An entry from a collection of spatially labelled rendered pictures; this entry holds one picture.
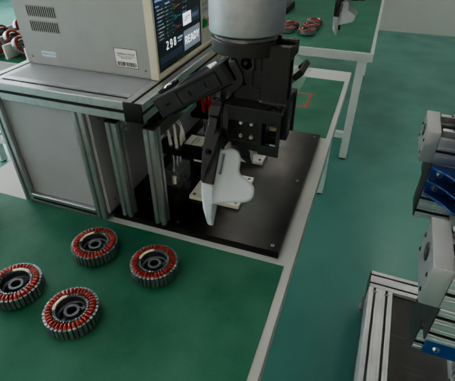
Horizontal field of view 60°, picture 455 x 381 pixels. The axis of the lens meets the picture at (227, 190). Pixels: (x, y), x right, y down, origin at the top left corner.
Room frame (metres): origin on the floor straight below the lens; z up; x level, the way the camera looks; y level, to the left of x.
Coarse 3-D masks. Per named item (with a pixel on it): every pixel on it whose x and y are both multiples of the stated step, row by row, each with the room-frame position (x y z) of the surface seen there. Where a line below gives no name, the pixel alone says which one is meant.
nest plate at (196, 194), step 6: (252, 180) 0.97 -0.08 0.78; (198, 186) 0.94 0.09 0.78; (192, 192) 0.91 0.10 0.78; (198, 192) 0.91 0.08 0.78; (192, 198) 0.89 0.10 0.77; (198, 198) 0.89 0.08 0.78; (222, 204) 0.86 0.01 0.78; (228, 204) 0.86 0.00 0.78; (234, 204) 0.86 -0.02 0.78; (240, 204) 0.87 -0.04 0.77
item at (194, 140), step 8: (192, 136) 0.99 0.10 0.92; (200, 136) 0.99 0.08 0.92; (168, 144) 0.99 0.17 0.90; (184, 144) 0.95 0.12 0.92; (192, 144) 0.95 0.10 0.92; (200, 144) 0.95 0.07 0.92; (168, 152) 0.96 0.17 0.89; (176, 152) 0.95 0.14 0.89; (184, 152) 0.94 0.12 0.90; (192, 152) 0.94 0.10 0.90; (200, 152) 0.93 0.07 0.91; (176, 160) 0.99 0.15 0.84; (200, 160) 0.93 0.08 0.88
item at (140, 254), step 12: (144, 252) 0.66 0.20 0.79; (156, 252) 0.67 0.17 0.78; (168, 252) 0.67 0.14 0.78; (132, 264) 0.63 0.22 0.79; (144, 264) 0.65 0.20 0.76; (156, 264) 0.65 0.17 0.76; (168, 264) 0.63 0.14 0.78; (132, 276) 0.61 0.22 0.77; (144, 276) 0.59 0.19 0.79; (156, 276) 0.59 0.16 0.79; (168, 276) 0.60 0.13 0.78
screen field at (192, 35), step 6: (198, 24) 1.14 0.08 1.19; (186, 30) 1.07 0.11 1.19; (192, 30) 1.10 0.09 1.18; (198, 30) 1.14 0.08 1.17; (186, 36) 1.06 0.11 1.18; (192, 36) 1.10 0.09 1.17; (198, 36) 1.14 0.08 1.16; (186, 42) 1.06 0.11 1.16; (192, 42) 1.10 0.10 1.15; (186, 48) 1.06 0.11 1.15
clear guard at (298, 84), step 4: (296, 56) 1.28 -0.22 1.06; (296, 60) 1.26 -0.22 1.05; (300, 60) 1.28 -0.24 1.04; (296, 64) 1.24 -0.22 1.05; (296, 68) 1.21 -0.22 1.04; (308, 68) 1.29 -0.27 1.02; (308, 72) 1.27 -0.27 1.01; (304, 76) 1.21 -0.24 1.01; (292, 80) 1.13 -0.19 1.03; (296, 80) 1.15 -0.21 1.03; (300, 80) 1.17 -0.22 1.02; (304, 80) 1.19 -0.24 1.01; (292, 84) 1.11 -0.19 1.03; (296, 84) 1.13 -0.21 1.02; (300, 84) 1.15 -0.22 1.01
